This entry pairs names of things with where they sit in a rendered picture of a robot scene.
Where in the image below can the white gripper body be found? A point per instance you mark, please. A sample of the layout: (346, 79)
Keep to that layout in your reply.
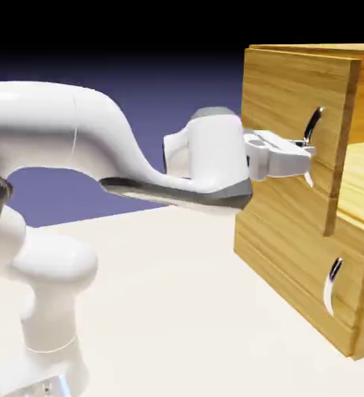
(288, 162)

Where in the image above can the short light wood cabinet door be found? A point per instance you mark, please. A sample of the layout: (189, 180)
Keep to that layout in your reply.
(293, 263)

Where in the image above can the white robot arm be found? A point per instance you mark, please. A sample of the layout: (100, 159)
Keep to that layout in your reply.
(45, 118)

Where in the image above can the tall light wood cabinet door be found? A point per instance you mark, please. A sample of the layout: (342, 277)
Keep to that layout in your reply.
(281, 86)

